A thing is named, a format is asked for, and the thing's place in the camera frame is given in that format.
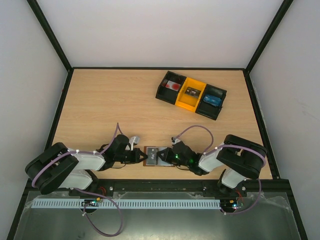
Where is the blue credit card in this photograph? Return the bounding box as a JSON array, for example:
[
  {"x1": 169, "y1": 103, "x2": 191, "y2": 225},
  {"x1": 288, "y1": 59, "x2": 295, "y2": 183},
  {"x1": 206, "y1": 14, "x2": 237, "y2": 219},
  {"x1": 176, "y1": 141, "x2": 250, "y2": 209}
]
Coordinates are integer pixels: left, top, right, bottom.
[{"x1": 203, "y1": 94, "x2": 222, "y2": 107}]

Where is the black bin left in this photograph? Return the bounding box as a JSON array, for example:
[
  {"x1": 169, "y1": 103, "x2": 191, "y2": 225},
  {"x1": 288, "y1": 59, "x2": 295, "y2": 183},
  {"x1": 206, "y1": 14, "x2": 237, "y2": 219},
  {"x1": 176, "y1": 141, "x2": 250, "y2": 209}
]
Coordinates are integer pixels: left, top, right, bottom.
[{"x1": 155, "y1": 71, "x2": 187, "y2": 105}]

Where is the brown leather card holder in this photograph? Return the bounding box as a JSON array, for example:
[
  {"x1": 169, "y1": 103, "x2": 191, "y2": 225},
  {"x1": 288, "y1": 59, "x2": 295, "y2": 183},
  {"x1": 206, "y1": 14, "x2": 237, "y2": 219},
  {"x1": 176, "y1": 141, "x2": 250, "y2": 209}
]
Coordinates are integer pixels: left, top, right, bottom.
[{"x1": 143, "y1": 146, "x2": 174, "y2": 167}]

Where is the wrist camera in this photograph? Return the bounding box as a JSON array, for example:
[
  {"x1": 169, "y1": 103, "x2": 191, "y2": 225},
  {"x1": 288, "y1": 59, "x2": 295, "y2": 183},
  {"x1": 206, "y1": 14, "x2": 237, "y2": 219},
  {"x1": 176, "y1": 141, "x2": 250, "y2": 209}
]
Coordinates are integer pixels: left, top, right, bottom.
[
  {"x1": 129, "y1": 136, "x2": 140, "y2": 151},
  {"x1": 171, "y1": 134, "x2": 181, "y2": 145}
]

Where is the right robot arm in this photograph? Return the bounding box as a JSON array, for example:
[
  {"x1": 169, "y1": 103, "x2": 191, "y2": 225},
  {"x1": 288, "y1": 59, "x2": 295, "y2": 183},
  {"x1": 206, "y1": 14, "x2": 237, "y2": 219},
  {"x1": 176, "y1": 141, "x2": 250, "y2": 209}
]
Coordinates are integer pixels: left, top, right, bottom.
[{"x1": 156, "y1": 134, "x2": 268, "y2": 196}]

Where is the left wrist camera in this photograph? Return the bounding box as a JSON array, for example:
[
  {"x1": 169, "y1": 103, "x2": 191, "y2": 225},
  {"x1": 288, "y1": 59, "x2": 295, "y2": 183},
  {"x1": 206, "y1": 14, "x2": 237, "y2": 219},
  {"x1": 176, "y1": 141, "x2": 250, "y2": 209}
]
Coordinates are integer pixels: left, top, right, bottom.
[{"x1": 129, "y1": 136, "x2": 140, "y2": 151}]

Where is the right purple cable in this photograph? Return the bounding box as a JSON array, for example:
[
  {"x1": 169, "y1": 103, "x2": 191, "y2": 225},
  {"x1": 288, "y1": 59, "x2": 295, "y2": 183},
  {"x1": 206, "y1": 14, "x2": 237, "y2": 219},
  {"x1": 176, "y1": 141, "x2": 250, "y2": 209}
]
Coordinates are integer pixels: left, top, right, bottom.
[{"x1": 174, "y1": 124, "x2": 267, "y2": 218}]

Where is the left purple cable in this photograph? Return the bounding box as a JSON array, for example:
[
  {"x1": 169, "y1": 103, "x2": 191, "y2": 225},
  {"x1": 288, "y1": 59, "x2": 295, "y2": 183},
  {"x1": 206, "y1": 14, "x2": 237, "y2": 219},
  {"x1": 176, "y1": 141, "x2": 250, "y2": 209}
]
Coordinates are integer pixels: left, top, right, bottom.
[{"x1": 32, "y1": 122, "x2": 133, "y2": 187}]

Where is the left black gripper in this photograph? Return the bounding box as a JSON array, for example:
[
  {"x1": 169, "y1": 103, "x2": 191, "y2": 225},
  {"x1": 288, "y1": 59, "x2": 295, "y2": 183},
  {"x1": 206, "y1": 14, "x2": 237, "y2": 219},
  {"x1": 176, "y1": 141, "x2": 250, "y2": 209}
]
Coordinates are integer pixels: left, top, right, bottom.
[{"x1": 115, "y1": 148, "x2": 148, "y2": 164}]

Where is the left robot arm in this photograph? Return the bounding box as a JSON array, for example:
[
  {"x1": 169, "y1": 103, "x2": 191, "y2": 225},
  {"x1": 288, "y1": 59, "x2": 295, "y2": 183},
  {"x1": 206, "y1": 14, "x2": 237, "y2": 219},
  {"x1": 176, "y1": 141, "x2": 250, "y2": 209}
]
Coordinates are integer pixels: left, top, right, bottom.
[{"x1": 25, "y1": 134, "x2": 148, "y2": 195}]

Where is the black bin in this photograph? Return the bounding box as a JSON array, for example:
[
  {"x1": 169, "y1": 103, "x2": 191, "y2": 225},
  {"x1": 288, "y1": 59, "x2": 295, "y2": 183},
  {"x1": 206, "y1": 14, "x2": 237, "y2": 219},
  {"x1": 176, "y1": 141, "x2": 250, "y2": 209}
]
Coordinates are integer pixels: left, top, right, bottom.
[
  {"x1": 195, "y1": 84, "x2": 227, "y2": 121},
  {"x1": 155, "y1": 71, "x2": 187, "y2": 105}
]

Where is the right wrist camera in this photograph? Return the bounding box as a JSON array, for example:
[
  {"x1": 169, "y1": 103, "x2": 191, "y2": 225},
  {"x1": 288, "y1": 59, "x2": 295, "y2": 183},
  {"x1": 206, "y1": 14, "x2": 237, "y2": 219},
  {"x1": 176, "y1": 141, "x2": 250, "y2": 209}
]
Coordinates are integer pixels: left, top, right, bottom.
[{"x1": 171, "y1": 134, "x2": 181, "y2": 145}]

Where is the red white card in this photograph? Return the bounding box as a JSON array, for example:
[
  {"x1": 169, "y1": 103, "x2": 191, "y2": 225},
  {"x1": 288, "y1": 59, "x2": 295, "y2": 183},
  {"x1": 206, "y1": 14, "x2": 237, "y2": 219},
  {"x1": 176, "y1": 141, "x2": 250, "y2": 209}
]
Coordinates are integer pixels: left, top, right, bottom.
[{"x1": 161, "y1": 79, "x2": 181, "y2": 92}]

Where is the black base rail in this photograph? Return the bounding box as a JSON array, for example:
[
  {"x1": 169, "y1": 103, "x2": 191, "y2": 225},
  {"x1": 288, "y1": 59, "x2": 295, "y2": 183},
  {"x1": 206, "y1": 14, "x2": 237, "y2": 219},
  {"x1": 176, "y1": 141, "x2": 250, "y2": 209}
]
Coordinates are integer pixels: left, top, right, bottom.
[{"x1": 97, "y1": 179, "x2": 222, "y2": 197}]

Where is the yellow bin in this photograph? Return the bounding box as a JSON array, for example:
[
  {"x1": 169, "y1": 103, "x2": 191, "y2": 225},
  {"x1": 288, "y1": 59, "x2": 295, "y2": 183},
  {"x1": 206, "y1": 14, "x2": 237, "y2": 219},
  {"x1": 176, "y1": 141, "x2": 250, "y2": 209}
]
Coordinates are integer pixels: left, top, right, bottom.
[{"x1": 175, "y1": 77, "x2": 207, "y2": 113}]

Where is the dark vip card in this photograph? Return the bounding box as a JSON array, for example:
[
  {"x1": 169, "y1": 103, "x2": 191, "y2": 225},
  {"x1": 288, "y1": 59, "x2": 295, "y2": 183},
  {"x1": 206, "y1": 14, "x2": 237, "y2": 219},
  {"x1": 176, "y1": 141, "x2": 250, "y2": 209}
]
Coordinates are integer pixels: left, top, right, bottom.
[
  {"x1": 146, "y1": 147, "x2": 158, "y2": 166},
  {"x1": 184, "y1": 86, "x2": 201, "y2": 99}
]

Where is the purple cable loop front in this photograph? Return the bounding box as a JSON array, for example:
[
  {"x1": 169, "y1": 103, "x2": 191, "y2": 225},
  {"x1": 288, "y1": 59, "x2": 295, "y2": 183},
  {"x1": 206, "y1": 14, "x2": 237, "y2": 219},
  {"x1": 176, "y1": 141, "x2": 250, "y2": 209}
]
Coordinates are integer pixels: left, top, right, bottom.
[{"x1": 74, "y1": 187, "x2": 124, "y2": 237}]

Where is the black bin right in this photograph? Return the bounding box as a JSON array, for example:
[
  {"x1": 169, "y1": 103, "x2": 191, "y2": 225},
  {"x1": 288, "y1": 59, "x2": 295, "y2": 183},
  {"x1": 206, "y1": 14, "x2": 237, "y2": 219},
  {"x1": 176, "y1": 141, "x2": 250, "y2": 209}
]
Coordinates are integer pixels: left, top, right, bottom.
[{"x1": 195, "y1": 84, "x2": 227, "y2": 121}]

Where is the blue slotted cable duct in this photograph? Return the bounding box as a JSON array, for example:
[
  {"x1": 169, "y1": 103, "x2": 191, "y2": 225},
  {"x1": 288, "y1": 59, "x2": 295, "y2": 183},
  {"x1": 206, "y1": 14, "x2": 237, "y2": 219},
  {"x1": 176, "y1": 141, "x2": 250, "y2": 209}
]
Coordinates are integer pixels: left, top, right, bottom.
[{"x1": 31, "y1": 198, "x2": 221, "y2": 210}]

